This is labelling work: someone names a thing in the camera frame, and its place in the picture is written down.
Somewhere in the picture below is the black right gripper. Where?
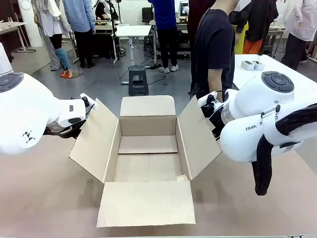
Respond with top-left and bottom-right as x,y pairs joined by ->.
201,99 -> 225,141

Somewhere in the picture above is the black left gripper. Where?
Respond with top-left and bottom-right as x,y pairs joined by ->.
64,109 -> 95,139

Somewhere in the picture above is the brown cardboard box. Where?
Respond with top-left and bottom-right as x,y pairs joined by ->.
68,95 -> 222,228

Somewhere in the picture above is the person's right forearm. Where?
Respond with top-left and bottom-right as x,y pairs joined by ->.
208,68 -> 223,101

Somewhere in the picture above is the dark grey plastic stool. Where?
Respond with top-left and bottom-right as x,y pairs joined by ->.
128,64 -> 150,97

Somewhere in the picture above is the person in navy t-shirt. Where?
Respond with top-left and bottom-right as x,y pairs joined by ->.
190,0 -> 240,102

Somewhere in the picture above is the grey desk with black cabinet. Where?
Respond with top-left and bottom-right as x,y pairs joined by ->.
93,21 -> 117,60

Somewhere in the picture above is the black tripod stand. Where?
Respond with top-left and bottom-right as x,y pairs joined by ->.
108,0 -> 122,63

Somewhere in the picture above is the person in dark red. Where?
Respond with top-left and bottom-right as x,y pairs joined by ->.
187,0 -> 211,61

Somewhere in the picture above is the person with yellow apron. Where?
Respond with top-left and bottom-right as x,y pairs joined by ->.
229,0 -> 279,55

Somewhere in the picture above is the white standing desk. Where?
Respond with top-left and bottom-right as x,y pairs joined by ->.
112,24 -> 153,66

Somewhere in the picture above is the person in light blue shirt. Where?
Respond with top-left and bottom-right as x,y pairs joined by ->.
62,0 -> 96,68

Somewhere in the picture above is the white round column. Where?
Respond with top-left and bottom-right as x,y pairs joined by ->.
18,0 -> 46,48

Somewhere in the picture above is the person in blue sweater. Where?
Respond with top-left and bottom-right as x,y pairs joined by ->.
148,0 -> 180,74

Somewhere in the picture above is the seated person in black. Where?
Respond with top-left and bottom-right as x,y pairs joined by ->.
95,0 -> 119,21

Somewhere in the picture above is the light wooden table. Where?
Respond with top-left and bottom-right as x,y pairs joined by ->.
0,21 -> 37,54

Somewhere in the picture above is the black office chair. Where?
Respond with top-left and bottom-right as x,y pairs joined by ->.
141,6 -> 155,25

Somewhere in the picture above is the person in pale coat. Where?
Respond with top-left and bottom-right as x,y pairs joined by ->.
280,0 -> 317,71

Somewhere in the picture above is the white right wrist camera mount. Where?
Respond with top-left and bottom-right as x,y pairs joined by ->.
197,90 -> 226,110

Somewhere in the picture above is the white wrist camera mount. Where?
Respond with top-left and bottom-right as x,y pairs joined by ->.
197,90 -> 226,110
79,92 -> 100,112

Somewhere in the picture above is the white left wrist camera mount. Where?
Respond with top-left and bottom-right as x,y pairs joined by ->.
79,92 -> 100,112

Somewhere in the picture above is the black braided cable sleeve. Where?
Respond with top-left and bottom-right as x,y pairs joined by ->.
252,103 -> 317,196

